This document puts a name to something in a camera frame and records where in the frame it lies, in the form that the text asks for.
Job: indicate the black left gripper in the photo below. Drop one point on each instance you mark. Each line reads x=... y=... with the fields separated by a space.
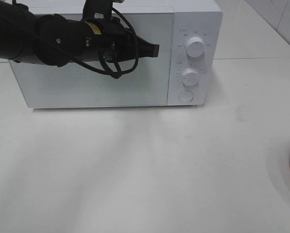
x=113 y=39

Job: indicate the white round knob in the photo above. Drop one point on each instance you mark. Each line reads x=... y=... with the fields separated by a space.
x=190 y=77
x=195 y=46

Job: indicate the round white door button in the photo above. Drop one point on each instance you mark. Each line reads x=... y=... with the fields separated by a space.
x=186 y=96

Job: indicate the white microwave door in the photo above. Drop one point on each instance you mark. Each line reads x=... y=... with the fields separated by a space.
x=74 y=86

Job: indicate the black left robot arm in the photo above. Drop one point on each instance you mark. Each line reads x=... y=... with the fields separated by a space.
x=54 y=40

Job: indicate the white microwave oven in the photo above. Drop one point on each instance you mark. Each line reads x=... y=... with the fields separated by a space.
x=191 y=17

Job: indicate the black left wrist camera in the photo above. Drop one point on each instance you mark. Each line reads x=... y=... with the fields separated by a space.
x=102 y=7

